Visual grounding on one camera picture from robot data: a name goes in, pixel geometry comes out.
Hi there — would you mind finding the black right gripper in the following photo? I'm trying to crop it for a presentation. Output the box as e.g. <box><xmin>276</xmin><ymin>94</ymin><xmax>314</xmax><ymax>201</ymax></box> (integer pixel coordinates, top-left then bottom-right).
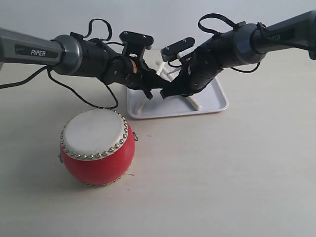
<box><xmin>160</xmin><ymin>57</ymin><xmax>222</xmax><ymax>99</ymax></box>

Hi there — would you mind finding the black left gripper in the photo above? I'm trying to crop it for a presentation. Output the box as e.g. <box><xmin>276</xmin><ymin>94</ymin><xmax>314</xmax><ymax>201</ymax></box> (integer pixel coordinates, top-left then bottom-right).
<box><xmin>108</xmin><ymin>55</ymin><xmax>171</xmax><ymax>100</ymax></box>

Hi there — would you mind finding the white drumstick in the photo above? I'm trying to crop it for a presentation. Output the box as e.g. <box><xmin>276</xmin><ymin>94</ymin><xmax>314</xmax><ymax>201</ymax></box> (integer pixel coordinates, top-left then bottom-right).
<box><xmin>162</xmin><ymin>66</ymin><xmax>201</xmax><ymax>111</ymax></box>
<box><xmin>135</xmin><ymin>61</ymin><xmax>165</xmax><ymax>115</ymax></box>

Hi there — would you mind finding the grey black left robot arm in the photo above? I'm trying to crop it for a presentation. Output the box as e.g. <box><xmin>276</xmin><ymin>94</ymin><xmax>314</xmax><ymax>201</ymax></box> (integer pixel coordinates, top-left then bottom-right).
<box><xmin>0</xmin><ymin>28</ymin><xmax>170</xmax><ymax>99</ymax></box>

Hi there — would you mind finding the red small drum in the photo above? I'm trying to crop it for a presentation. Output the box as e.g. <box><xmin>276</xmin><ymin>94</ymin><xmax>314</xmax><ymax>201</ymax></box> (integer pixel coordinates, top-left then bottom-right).
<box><xmin>60</xmin><ymin>109</ymin><xmax>138</xmax><ymax>186</ymax></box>

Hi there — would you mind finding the white rectangular tray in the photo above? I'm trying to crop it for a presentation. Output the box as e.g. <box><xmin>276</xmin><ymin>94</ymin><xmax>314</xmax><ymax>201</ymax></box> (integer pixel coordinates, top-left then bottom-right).
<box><xmin>127</xmin><ymin>78</ymin><xmax>229</xmax><ymax>119</ymax></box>

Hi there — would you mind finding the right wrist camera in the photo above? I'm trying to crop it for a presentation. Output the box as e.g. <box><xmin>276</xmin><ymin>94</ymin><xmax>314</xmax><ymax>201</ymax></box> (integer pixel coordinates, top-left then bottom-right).
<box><xmin>160</xmin><ymin>37</ymin><xmax>195</xmax><ymax>62</ymax></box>

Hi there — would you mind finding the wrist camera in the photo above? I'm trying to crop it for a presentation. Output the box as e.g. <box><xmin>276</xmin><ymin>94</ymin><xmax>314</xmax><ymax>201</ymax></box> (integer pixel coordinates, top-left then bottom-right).
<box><xmin>119</xmin><ymin>31</ymin><xmax>154</xmax><ymax>59</ymax></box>
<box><xmin>160</xmin><ymin>37</ymin><xmax>195</xmax><ymax>62</ymax></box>

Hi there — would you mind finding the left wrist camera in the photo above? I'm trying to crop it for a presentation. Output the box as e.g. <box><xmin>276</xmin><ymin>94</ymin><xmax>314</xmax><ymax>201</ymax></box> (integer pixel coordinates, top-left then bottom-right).
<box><xmin>119</xmin><ymin>31</ymin><xmax>154</xmax><ymax>59</ymax></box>

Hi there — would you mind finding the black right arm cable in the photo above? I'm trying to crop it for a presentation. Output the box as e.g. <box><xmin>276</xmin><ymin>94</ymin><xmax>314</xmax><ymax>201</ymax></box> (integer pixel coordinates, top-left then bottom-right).
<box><xmin>170</xmin><ymin>13</ymin><xmax>267</xmax><ymax>74</ymax></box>

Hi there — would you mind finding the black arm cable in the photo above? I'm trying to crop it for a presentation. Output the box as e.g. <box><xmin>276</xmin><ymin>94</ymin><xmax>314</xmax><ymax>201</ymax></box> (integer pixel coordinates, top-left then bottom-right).
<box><xmin>0</xmin><ymin>19</ymin><xmax>129</xmax><ymax>109</ymax></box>
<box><xmin>170</xmin><ymin>13</ymin><xmax>267</xmax><ymax>74</ymax></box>

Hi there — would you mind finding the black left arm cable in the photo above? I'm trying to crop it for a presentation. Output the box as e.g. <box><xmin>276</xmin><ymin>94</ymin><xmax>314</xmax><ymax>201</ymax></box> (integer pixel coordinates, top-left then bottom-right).
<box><xmin>0</xmin><ymin>19</ymin><xmax>129</xmax><ymax>109</ymax></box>

